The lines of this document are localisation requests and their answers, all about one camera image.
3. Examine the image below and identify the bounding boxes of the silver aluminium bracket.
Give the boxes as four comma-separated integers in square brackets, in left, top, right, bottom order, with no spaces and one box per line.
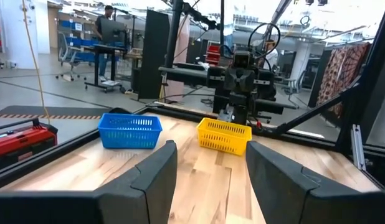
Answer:
[350,124,366,171]

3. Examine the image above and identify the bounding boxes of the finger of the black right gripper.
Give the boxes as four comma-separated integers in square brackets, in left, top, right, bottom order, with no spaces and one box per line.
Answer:
[240,78,251,94]
[229,78,241,94]

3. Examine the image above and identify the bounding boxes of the yellow plastic basket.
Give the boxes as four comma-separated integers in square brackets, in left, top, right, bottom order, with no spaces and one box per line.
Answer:
[196,117,253,156]

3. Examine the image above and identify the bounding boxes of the grey desk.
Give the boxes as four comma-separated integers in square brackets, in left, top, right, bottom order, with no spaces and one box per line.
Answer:
[254,98,298,115]

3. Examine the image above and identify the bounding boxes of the grey office chair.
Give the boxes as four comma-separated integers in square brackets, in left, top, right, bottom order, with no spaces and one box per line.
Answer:
[55,30,87,82]

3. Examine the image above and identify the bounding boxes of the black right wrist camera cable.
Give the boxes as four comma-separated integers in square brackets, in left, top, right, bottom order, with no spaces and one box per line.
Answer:
[247,22,281,60]

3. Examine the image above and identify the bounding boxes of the black monitor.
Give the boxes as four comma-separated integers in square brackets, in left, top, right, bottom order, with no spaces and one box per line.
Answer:
[100,18,128,46]

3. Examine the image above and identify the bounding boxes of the yellow extension cable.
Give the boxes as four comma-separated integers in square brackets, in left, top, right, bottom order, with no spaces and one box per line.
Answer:
[21,0,52,125]

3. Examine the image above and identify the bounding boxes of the black standing desk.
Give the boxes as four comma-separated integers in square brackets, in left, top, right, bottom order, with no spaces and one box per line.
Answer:
[83,43,128,93]

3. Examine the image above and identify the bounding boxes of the blue plastic basket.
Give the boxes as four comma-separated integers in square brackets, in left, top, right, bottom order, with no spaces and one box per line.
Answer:
[97,113,163,149]

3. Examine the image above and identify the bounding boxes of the grey side table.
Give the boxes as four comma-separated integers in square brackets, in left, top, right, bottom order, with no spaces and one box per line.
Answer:
[158,63,226,88]

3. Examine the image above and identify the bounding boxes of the grey slanted beam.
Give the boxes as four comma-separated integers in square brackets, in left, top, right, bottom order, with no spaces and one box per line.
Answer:
[263,0,293,40]

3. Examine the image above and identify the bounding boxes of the person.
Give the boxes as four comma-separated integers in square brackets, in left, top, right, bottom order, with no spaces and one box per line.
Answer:
[263,39,279,72]
[92,4,115,82]

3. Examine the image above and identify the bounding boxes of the striped hazard tape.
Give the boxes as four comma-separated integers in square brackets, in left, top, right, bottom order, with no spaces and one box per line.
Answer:
[0,113,102,121]

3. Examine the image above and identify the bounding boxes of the black articulated mount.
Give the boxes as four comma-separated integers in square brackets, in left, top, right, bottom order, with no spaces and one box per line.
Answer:
[183,2,219,31]

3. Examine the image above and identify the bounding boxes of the black divider panel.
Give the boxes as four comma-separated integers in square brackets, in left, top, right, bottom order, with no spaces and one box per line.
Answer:
[138,9,171,100]

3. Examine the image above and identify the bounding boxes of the black support beam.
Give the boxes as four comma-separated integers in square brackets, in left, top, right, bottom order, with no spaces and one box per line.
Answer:
[273,83,363,136]

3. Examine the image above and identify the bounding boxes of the black rig upright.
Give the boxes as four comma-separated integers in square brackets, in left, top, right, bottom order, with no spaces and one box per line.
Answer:
[335,0,385,152]

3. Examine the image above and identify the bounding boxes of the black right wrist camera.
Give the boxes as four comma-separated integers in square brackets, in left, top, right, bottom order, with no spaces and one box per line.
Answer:
[232,50,254,69]

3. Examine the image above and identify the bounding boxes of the red black power station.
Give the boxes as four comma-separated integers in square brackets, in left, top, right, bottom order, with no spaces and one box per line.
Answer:
[0,117,59,172]

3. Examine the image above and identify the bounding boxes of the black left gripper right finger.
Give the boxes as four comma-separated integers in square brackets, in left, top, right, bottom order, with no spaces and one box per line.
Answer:
[245,141,385,224]

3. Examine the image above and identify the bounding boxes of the black stand pole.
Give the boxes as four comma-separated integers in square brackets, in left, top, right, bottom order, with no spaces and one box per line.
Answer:
[165,0,184,68]

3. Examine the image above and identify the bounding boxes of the thin black pole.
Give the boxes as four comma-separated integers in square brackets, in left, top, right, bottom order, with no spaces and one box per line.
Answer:
[219,0,226,47]

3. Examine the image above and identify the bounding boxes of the patterned hanging cloth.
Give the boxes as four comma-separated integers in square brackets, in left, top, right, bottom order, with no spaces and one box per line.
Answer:
[315,42,371,119]

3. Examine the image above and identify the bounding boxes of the blue shelf bins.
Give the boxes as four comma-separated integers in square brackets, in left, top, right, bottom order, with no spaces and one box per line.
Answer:
[57,19,102,62]

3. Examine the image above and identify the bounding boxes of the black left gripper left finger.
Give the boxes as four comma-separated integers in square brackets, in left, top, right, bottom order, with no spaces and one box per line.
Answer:
[0,140,178,224]

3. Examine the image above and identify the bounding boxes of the black table frame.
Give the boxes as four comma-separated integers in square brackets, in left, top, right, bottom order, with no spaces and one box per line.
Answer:
[0,104,385,190]

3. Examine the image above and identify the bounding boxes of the red storage bins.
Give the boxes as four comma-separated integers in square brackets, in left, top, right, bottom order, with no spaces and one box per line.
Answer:
[206,44,222,65]

